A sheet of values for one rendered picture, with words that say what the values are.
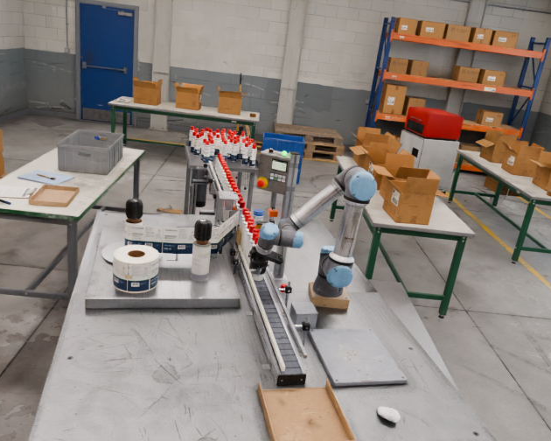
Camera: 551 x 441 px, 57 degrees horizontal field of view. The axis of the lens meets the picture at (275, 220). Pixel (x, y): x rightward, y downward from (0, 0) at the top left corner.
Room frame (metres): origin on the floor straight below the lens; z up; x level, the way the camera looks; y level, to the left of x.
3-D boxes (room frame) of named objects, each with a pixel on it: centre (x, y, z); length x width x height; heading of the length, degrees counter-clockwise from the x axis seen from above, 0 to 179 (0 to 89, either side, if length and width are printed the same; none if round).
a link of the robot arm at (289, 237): (2.11, -0.07, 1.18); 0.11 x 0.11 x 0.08; 9
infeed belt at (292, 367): (2.35, 0.08, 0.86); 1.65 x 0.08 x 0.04; 15
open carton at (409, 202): (3.89, -1.04, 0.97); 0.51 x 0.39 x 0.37; 99
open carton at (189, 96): (7.85, 1.55, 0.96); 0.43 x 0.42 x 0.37; 91
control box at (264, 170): (2.48, 0.03, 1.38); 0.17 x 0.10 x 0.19; 70
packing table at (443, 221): (4.76, -1.07, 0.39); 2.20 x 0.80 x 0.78; 4
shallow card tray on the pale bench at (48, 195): (3.23, 1.50, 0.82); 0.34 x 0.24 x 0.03; 9
